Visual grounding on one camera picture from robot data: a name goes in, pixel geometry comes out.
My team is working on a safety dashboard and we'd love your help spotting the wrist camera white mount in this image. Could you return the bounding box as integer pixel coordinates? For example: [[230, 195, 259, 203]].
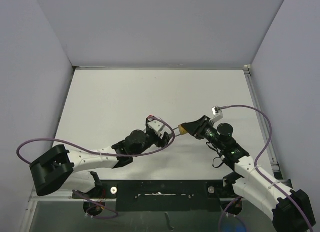
[[210, 106, 224, 125], [146, 115, 165, 136]]

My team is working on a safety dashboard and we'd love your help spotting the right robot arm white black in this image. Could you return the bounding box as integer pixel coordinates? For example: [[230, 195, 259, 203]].
[[179, 116, 316, 232]]

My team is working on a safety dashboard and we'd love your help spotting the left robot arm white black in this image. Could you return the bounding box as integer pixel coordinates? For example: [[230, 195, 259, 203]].
[[29, 118, 173, 198]]

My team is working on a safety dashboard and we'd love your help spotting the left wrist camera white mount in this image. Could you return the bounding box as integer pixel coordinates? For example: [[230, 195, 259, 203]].
[[146, 115, 165, 136]]

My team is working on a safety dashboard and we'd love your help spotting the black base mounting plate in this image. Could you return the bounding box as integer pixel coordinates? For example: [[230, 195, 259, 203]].
[[72, 179, 237, 212]]

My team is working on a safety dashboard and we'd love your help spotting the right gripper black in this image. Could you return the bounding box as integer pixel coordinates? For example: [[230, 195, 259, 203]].
[[182, 115, 225, 150]]

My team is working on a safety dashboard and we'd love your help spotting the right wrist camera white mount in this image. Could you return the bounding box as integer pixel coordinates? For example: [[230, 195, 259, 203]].
[[210, 106, 224, 125]]

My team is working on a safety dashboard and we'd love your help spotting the aluminium frame rail right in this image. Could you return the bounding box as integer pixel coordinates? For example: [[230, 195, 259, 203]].
[[243, 64, 283, 181]]

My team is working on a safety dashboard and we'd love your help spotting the small brass padlock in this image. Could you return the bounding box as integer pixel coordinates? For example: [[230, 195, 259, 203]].
[[173, 125, 188, 137]]

